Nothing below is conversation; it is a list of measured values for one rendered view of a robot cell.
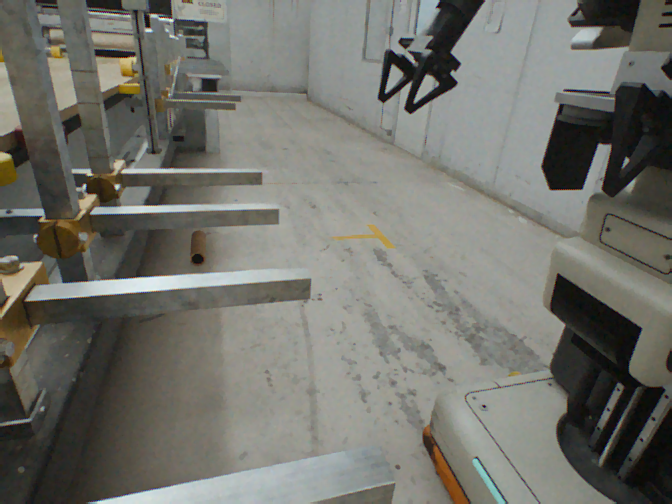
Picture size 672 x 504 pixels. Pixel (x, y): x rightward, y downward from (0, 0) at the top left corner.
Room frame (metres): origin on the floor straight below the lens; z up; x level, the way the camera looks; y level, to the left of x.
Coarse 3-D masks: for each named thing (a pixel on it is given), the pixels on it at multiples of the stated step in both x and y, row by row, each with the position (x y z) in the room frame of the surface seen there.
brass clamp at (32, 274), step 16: (16, 272) 0.35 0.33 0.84; (32, 272) 0.36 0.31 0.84; (16, 288) 0.33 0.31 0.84; (32, 288) 0.34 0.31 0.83; (16, 304) 0.31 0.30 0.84; (0, 320) 0.28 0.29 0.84; (16, 320) 0.30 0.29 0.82; (0, 336) 0.27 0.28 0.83; (16, 336) 0.29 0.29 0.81; (0, 352) 0.26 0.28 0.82; (16, 352) 0.28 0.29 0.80; (0, 368) 0.27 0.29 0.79
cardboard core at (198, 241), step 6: (192, 234) 2.15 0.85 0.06; (198, 234) 2.12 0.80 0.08; (204, 234) 2.17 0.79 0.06; (192, 240) 2.06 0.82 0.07; (198, 240) 2.04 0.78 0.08; (204, 240) 2.09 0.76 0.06; (192, 246) 1.98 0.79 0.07; (198, 246) 1.96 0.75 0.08; (204, 246) 2.01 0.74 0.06; (192, 252) 1.90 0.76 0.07; (198, 252) 1.89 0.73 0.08; (204, 252) 1.94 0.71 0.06; (192, 258) 1.92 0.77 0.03; (198, 258) 1.96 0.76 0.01; (204, 258) 1.90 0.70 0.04; (198, 264) 1.89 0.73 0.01
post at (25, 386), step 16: (0, 288) 0.30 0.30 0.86; (0, 304) 0.30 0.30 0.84; (16, 368) 0.29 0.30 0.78; (0, 384) 0.27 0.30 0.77; (16, 384) 0.28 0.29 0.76; (32, 384) 0.30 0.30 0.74; (0, 400) 0.27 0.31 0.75; (16, 400) 0.28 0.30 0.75; (32, 400) 0.29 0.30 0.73; (0, 416) 0.27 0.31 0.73; (16, 416) 0.28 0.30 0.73
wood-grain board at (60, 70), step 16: (0, 64) 2.30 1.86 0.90; (64, 64) 2.70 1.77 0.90; (112, 64) 3.09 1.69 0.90; (0, 80) 1.55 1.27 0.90; (64, 80) 1.72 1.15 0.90; (112, 80) 1.88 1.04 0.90; (128, 80) 1.95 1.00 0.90; (0, 96) 1.16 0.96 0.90; (64, 96) 1.26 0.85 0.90; (0, 112) 0.92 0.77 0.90; (16, 112) 0.93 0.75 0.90; (64, 112) 1.04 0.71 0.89; (0, 128) 0.76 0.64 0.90; (0, 144) 0.69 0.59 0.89; (16, 144) 0.74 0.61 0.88
